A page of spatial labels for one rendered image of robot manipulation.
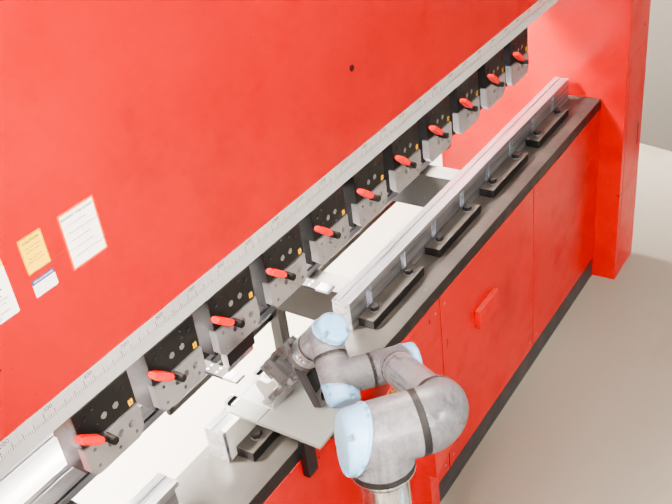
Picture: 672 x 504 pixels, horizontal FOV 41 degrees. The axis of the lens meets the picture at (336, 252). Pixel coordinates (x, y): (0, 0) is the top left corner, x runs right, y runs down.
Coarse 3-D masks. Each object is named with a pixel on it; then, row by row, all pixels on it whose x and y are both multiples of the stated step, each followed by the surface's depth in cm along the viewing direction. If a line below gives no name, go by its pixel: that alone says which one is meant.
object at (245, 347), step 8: (248, 336) 215; (240, 344) 213; (248, 344) 216; (232, 352) 211; (240, 352) 214; (248, 352) 218; (224, 360) 211; (232, 360) 212; (240, 360) 216; (232, 368) 214
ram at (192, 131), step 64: (0, 0) 136; (64, 0) 146; (128, 0) 157; (192, 0) 170; (256, 0) 186; (320, 0) 205; (384, 0) 228; (448, 0) 258; (512, 0) 296; (0, 64) 138; (64, 64) 148; (128, 64) 160; (192, 64) 174; (256, 64) 191; (320, 64) 211; (384, 64) 235; (448, 64) 267; (0, 128) 141; (64, 128) 151; (128, 128) 164; (192, 128) 178; (256, 128) 196; (320, 128) 217; (0, 192) 143; (64, 192) 154; (128, 192) 167; (192, 192) 182; (256, 192) 201; (320, 192) 223; (0, 256) 146; (64, 256) 157; (128, 256) 171; (192, 256) 187; (256, 256) 206; (64, 320) 161; (128, 320) 175; (0, 384) 152; (64, 384) 164
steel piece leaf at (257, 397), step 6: (264, 378) 222; (252, 390) 219; (258, 390) 219; (288, 390) 216; (246, 396) 217; (252, 396) 217; (258, 396) 217; (282, 396) 214; (258, 402) 215; (276, 402) 213; (270, 408) 213
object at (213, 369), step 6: (204, 354) 233; (210, 366) 228; (216, 366) 228; (222, 366) 228; (210, 372) 226; (216, 372) 226; (222, 372) 226; (234, 372) 225; (222, 378) 224; (228, 378) 223; (234, 378) 223; (240, 378) 223
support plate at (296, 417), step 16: (240, 400) 217; (288, 400) 215; (304, 400) 214; (240, 416) 213; (256, 416) 211; (272, 416) 211; (288, 416) 210; (304, 416) 210; (320, 416) 209; (288, 432) 206; (304, 432) 205; (320, 432) 204; (320, 448) 201
